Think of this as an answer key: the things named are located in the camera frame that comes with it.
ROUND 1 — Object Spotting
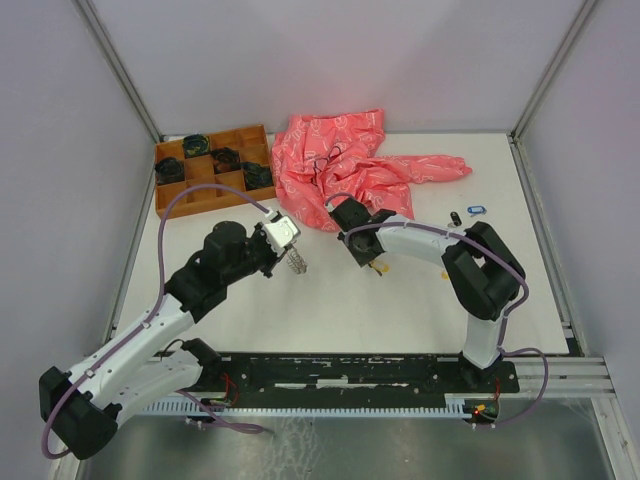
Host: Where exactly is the large keyring with yellow grip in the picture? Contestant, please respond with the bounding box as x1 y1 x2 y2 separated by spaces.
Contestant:
286 246 308 275

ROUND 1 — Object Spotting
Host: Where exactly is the yellow tag with silver keys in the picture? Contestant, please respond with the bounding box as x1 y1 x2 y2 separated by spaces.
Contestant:
368 260 390 276

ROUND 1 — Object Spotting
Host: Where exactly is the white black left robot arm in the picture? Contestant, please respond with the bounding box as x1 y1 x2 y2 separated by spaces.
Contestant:
38 213 300 460

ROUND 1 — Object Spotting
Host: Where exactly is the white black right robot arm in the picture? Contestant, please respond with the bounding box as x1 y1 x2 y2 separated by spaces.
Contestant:
326 195 529 391

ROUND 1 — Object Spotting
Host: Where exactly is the dark rolled cloth right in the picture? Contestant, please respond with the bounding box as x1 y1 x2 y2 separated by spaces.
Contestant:
241 162 273 191

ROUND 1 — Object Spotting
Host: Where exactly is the pink patterned jacket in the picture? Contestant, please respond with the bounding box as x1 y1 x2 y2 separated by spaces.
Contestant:
271 109 472 232

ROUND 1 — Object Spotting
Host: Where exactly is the black tag with silver key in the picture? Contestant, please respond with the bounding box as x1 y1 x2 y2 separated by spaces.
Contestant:
447 211 462 228

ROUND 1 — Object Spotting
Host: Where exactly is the wooden compartment tray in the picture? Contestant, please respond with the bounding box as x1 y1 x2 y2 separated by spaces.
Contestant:
154 124 276 218

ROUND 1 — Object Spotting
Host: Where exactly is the dark rolled cloth middle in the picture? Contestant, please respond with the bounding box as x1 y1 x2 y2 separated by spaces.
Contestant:
210 147 241 174

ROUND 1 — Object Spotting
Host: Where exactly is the blue tag with key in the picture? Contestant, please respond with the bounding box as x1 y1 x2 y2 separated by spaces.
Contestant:
467 205 487 217

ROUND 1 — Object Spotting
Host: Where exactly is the dark rolled cloth in tray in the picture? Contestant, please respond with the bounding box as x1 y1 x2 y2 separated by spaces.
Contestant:
154 157 185 186

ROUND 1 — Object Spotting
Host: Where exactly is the dark rolled cloth top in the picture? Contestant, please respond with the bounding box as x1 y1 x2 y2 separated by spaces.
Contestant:
182 134 211 159

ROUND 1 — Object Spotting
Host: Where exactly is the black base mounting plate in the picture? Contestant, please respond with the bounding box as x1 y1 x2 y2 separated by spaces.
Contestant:
186 352 520 408

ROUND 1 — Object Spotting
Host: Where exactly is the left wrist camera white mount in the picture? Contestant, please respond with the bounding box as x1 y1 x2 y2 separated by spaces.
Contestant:
260 209 301 254

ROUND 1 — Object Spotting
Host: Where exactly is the white slotted cable duct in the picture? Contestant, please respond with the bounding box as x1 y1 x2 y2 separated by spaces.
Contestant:
139 394 481 415

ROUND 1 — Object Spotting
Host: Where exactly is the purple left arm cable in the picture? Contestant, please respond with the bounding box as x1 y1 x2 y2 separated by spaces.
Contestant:
40 183 271 460

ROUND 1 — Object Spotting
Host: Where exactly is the aluminium frame post right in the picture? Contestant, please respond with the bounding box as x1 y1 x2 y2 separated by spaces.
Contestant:
510 0 600 146

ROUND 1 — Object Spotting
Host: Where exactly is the aluminium frame post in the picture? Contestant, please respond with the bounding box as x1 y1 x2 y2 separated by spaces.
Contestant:
510 0 600 146
74 0 166 146

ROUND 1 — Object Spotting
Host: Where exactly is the aluminium frame post left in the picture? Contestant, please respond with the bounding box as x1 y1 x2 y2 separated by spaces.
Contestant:
74 0 166 146

